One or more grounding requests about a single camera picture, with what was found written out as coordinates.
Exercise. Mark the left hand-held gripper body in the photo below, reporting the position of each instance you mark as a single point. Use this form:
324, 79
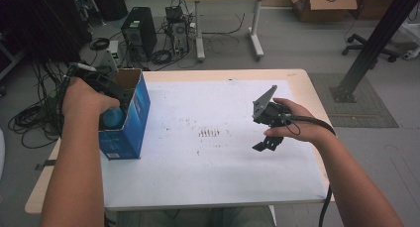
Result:
99, 81

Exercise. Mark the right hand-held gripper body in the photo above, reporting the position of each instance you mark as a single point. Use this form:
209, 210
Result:
270, 113

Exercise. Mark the blue plastic bottle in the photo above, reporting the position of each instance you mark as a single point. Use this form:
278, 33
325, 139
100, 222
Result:
114, 118

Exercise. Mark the blue cardboard box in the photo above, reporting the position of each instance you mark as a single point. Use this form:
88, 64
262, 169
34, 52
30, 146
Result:
130, 137

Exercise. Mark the person's left hand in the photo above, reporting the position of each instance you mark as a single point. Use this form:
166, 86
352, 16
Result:
82, 101

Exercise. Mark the person's right hand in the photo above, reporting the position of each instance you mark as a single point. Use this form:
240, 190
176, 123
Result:
303, 128

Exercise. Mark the small white device green light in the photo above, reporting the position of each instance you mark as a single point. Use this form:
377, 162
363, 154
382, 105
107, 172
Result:
114, 47

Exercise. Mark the white table mat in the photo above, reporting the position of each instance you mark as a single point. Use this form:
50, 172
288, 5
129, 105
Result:
214, 167

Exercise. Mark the black computer tower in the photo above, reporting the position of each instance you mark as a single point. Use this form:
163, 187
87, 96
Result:
140, 28

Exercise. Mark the white table leg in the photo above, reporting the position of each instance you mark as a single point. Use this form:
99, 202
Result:
272, 217

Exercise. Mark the open grey computer case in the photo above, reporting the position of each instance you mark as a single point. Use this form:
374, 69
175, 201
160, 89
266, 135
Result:
178, 32

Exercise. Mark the grey floor mat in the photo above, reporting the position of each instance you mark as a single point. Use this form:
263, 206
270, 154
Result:
366, 114

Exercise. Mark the black tape strip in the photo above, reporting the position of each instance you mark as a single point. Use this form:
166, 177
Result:
46, 164

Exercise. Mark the black office chair base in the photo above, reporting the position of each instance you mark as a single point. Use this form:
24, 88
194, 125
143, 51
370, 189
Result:
366, 45

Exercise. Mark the open brown cardboard box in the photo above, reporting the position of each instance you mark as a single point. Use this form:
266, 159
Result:
327, 5

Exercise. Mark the black metal stand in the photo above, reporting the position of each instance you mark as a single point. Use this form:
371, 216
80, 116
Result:
373, 45

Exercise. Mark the large brown cardboard box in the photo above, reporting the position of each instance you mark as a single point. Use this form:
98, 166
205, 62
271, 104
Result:
373, 4

